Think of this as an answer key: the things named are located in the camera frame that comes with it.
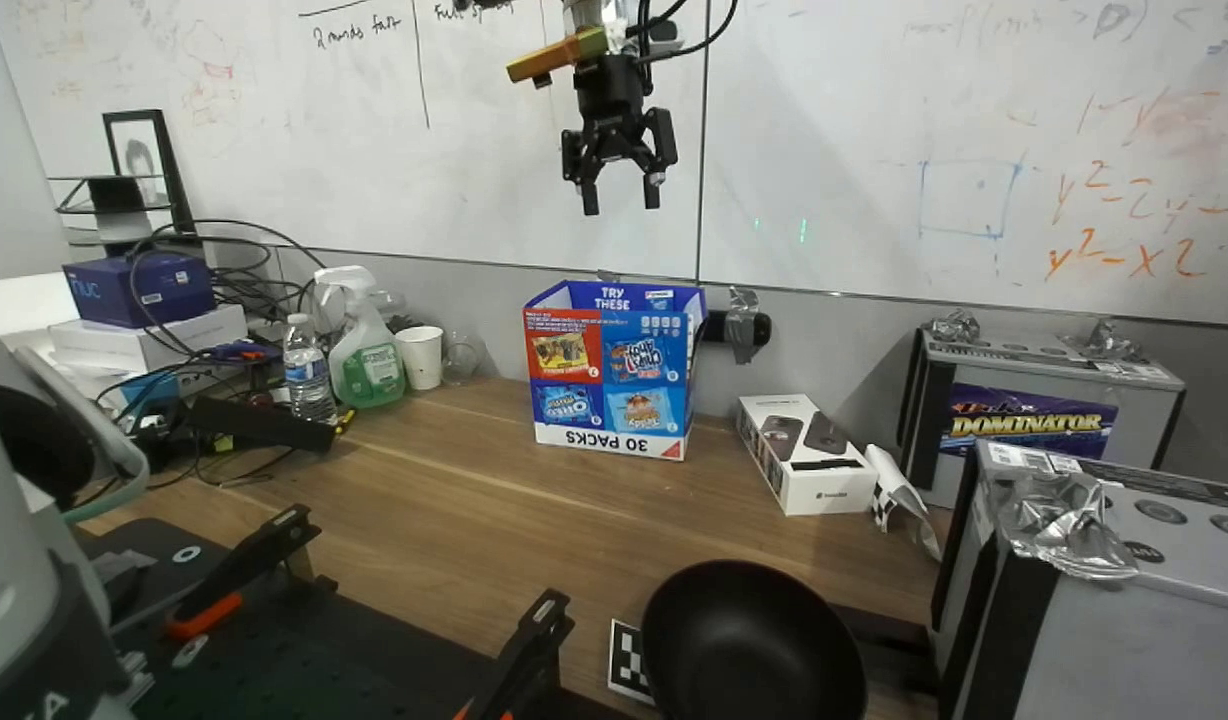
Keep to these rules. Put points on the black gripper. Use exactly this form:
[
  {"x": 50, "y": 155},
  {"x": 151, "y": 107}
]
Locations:
[{"x": 609, "y": 88}]

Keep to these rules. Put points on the blue snack variety box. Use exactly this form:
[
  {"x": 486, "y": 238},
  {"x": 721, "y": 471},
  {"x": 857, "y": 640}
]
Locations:
[{"x": 615, "y": 375}]

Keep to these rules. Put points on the grey Dominator battery box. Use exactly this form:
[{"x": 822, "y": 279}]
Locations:
[{"x": 1037, "y": 420}]

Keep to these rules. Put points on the dark blue cardboard box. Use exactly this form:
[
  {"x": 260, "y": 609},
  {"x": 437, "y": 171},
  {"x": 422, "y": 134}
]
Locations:
[{"x": 115, "y": 291}]

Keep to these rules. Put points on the white flat box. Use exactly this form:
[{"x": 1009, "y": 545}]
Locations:
[{"x": 93, "y": 352}]

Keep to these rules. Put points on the plain grey battery box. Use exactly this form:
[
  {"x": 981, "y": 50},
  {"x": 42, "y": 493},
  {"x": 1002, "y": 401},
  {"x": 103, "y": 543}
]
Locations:
[{"x": 1144, "y": 626}]

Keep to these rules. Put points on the foil scrap on fixture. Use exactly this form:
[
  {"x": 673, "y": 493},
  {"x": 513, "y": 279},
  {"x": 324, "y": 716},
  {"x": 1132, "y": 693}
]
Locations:
[{"x": 740, "y": 298}]

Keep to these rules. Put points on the white whiteboard panel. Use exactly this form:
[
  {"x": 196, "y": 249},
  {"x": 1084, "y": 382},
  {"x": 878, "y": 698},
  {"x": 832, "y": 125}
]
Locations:
[
  {"x": 905, "y": 134},
  {"x": 237, "y": 107}
]

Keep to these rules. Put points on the white paper cup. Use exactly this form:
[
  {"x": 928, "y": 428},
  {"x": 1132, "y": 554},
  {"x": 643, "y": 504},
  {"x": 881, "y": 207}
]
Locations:
[{"x": 422, "y": 363}]

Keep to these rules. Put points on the green spray bottle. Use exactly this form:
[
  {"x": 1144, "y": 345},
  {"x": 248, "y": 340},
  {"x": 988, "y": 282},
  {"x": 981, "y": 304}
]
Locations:
[{"x": 366, "y": 367}]

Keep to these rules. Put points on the small crumpled foil piece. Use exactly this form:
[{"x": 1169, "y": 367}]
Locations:
[{"x": 953, "y": 328}]

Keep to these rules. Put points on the clear water bottle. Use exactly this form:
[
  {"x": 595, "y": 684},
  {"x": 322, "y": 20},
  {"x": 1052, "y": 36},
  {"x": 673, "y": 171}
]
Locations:
[{"x": 306, "y": 382}]

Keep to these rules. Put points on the long crumpled foil piece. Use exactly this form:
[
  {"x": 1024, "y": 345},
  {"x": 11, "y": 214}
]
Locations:
[{"x": 901, "y": 500}]

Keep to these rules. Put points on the long black tool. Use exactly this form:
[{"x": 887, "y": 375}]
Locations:
[{"x": 252, "y": 424}]

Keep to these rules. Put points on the black white fiducial tag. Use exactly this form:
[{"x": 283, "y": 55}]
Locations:
[{"x": 631, "y": 662}]

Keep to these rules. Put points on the black bar clamp orange trigger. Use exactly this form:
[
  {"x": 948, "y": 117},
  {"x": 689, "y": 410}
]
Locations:
[
  {"x": 245, "y": 565},
  {"x": 524, "y": 655}
]

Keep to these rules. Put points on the black round bowl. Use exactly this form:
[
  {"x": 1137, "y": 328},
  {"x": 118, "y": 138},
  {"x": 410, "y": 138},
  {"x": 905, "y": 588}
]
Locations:
[{"x": 752, "y": 644}]

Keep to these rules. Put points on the wide crumpled foil piece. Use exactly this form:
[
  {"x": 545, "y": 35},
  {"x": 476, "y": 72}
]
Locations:
[{"x": 1104, "y": 345}]

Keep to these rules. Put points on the large crumpled foil sheet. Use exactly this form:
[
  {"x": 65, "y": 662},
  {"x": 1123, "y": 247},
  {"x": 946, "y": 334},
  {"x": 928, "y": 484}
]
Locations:
[{"x": 1064, "y": 522}]

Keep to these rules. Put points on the black platform board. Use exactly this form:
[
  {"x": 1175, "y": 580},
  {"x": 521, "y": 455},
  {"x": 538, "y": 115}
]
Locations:
[{"x": 316, "y": 655}]

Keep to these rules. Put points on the grey rounded machine housing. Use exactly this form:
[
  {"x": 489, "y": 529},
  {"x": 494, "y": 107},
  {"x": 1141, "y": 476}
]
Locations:
[{"x": 15, "y": 584}]

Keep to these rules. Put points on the yellow wrist camera bar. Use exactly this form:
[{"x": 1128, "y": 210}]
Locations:
[{"x": 557, "y": 59}]

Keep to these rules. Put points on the black wall fixture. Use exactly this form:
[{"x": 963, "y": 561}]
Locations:
[{"x": 740, "y": 334}]

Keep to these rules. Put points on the white camera product box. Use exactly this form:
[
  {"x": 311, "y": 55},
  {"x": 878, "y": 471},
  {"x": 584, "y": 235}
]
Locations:
[{"x": 815, "y": 467}]

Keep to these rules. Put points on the black picture frame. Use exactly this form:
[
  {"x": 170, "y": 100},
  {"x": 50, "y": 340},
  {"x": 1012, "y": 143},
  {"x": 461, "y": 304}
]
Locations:
[{"x": 142, "y": 161}]

